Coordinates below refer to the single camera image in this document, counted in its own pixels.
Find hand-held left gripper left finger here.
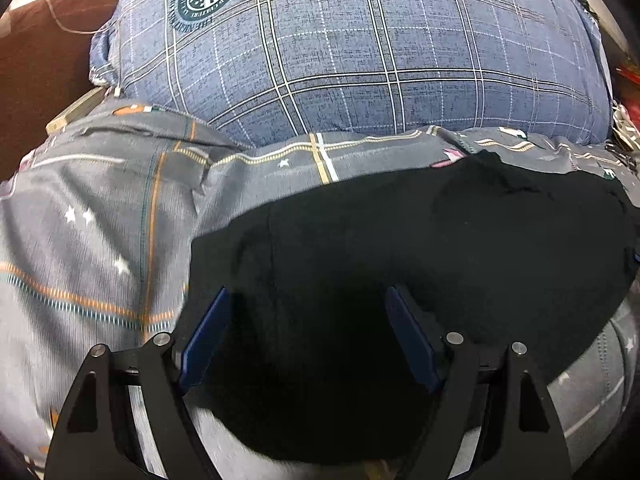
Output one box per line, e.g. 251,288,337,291
44,286,233,480

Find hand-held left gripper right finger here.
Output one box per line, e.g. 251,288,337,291
384,282,573,480

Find black pants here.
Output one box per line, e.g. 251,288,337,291
190,152,640,466

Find grey printed bedsheet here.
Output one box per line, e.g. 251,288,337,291
0,102,640,480

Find blue plaid pillow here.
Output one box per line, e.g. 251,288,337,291
89,0,615,148

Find patterned cloth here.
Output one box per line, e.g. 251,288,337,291
607,101,640,152

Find brown padded headboard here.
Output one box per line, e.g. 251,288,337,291
0,0,121,181

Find red item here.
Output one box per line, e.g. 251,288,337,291
617,57,640,88

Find wooden bed rail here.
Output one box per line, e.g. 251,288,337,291
46,87,108,136

